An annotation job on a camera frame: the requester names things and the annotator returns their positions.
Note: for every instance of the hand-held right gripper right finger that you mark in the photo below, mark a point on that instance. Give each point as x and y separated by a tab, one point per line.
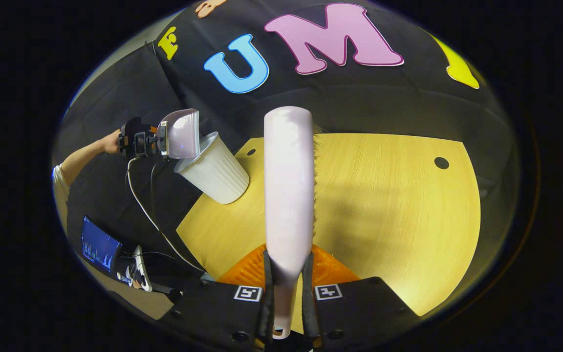
359	308

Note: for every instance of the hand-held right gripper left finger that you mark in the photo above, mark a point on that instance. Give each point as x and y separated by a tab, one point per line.
213	313

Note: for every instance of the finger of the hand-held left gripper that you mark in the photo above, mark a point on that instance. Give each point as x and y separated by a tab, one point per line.
162	139

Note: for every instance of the small grey dustpan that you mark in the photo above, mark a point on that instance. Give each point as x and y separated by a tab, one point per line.
184	137

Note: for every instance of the white ribbed garbage bin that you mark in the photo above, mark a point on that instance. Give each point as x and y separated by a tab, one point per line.
215	173

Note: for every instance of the small grey broom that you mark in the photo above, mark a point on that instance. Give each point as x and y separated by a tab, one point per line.
289	186

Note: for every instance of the black and white object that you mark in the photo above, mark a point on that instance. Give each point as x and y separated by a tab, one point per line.
139	269

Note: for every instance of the person's white shirt sleeve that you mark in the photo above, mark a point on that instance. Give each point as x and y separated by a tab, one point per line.
60	190

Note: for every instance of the tablet with blue screen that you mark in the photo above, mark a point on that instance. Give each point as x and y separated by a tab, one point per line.
100	244

